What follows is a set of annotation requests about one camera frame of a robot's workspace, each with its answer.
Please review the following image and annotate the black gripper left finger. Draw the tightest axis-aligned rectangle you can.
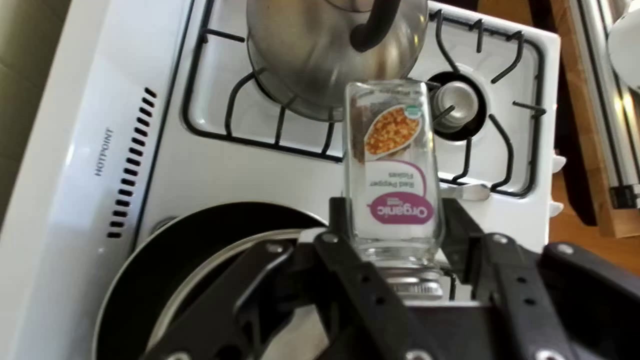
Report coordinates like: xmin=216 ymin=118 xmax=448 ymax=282
xmin=142 ymin=197 xmax=408 ymax=360

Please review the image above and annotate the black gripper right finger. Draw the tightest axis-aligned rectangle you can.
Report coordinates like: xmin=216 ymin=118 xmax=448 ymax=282
xmin=442 ymin=197 xmax=640 ymax=360

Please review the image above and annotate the red pepper flakes glass jar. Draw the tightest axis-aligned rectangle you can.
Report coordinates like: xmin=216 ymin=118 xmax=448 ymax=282
xmin=344 ymin=80 xmax=445 ymax=300

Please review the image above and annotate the black frying pan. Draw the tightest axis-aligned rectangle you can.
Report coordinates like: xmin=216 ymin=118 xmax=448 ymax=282
xmin=92 ymin=202 xmax=326 ymax=360

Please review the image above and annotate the white gas stove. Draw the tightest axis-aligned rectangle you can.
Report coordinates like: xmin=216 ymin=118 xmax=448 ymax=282
xmin=0 ymin=0 xmax=565 ymax=360

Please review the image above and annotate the steel kettle with black handle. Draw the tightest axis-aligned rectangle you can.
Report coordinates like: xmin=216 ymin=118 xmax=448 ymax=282
xmin=247 ymin=0 xmax=430 ymax=121

